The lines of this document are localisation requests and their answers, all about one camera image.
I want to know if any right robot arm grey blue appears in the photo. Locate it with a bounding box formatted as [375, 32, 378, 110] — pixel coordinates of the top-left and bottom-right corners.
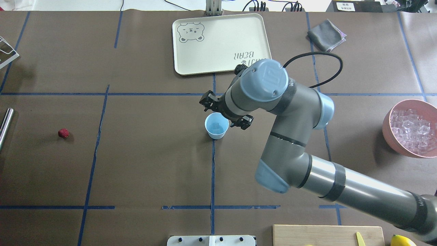
[199, 59, 437, 246]

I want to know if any red strawberry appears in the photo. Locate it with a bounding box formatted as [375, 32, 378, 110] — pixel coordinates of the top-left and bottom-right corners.
[58, 128, 70, 139]

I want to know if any pink bowl of ice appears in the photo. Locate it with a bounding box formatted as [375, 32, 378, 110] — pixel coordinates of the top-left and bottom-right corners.
[382, 99, 437, 158]

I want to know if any steel muddler with black tip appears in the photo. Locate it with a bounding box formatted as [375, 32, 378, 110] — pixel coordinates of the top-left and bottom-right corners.
[0, 108, 15, 151]

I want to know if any bamboo cutting board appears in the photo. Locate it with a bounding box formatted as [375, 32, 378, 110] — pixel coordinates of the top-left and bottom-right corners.
[272, 224, 385, 246]

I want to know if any aluminium frame post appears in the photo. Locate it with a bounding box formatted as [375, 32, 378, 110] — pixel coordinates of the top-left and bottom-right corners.
[206, 0, 223, 16]

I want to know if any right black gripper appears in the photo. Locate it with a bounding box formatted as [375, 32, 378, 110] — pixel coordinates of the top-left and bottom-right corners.
[199, 91, 253, 130]

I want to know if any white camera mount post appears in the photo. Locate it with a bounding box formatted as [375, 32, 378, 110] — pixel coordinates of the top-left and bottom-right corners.
[167, 235, 257, 246]

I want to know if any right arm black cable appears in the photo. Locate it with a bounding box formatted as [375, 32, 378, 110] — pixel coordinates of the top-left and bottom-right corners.
[283, 52, 343, 88]

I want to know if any cream bear serving tray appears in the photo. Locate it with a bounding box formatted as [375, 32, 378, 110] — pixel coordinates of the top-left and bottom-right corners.
[172, 13, 271, 76]

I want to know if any light blue plastic cup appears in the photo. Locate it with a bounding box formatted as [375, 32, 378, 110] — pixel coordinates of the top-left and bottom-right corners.
[204, 112, 230, 140]

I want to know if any yellow lemon left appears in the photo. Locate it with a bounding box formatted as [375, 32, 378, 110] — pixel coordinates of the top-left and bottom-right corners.
[390, 234, 416, 246]

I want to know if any grey folded cloth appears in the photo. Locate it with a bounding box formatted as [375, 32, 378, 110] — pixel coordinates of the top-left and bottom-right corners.
[307, 19, 347, 52]

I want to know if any white wire cup rack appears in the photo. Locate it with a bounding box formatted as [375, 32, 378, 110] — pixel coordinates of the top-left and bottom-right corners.
[0, 36, 20, 69]

